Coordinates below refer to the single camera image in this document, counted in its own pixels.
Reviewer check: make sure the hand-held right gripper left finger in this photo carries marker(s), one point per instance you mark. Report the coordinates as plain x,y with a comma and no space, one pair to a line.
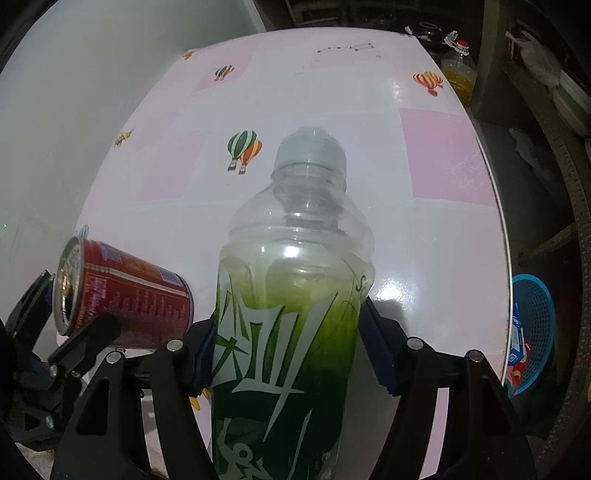
203,355

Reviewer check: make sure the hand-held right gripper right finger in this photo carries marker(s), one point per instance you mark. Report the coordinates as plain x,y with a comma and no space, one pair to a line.
378,350

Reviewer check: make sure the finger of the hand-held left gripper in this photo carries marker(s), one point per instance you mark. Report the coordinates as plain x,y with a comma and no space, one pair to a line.
83,341
27,304

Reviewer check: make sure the red drink can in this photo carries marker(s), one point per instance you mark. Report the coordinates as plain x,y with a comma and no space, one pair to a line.
129,295

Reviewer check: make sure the green plastic drink bottle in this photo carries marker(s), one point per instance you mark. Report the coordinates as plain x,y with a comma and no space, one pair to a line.
286,323

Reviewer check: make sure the blue white toothpaste box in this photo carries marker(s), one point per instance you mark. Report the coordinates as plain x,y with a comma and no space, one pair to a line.
517,337

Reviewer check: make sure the blue plastic mesh basket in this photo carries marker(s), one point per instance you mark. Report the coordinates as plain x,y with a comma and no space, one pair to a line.
540,323

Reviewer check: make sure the wooden support stick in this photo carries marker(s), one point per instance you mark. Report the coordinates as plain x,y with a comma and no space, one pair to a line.
549,244

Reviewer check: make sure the crumpled white tissue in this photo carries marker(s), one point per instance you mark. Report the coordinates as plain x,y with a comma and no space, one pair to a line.
528,147

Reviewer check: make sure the cooking oil bottle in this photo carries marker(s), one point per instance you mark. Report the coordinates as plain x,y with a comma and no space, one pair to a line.
459,78

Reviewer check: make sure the stack of bowls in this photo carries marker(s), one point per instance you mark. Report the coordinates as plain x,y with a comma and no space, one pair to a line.
572,101

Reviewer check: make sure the dark ceramic jar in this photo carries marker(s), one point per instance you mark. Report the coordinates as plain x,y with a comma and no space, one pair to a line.
427,32

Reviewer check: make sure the white plastic bag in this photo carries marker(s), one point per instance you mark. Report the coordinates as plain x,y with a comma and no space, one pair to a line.
538,57

